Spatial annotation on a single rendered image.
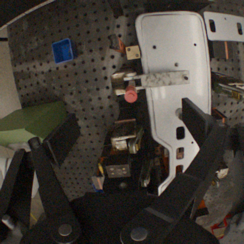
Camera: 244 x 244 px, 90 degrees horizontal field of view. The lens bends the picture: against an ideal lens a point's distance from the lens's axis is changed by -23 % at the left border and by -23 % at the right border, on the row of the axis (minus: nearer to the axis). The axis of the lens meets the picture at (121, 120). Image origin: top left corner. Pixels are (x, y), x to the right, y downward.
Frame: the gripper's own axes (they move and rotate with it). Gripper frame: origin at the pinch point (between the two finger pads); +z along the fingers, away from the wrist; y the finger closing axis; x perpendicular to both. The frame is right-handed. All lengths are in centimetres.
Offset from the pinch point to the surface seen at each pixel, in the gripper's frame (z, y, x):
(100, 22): 61, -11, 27
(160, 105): 31.3, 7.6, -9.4
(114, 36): 11.7, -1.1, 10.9
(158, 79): 24.0, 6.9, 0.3
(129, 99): 10.1, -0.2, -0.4
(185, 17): 31.3, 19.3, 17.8
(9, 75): 131, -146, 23
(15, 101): 131, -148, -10
